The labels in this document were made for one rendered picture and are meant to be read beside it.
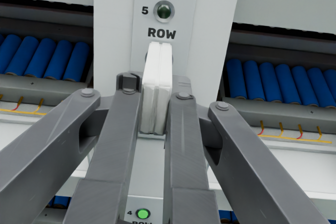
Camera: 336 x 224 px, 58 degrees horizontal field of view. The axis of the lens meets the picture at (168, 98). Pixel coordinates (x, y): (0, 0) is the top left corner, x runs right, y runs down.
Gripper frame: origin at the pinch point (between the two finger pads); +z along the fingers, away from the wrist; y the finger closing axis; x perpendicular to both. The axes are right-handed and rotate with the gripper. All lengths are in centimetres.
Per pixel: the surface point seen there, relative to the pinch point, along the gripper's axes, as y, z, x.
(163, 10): 0.0, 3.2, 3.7
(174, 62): 1.1, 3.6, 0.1
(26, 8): -16.5, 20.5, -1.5
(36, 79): -12.2, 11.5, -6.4
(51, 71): -11.3, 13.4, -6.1
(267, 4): 7.0, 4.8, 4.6
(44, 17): -14.5, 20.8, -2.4
